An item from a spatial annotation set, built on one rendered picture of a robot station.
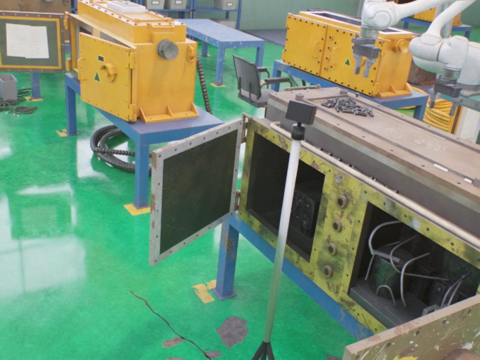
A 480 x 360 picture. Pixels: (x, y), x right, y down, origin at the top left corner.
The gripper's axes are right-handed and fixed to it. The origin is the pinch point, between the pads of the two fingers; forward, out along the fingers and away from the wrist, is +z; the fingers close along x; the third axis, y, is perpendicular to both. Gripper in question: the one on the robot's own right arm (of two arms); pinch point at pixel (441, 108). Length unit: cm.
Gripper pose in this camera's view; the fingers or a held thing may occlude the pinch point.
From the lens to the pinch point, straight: 310.4
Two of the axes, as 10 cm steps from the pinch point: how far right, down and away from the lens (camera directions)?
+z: -0.9, 9.1, 4.2
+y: 8.5, -1.5, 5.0
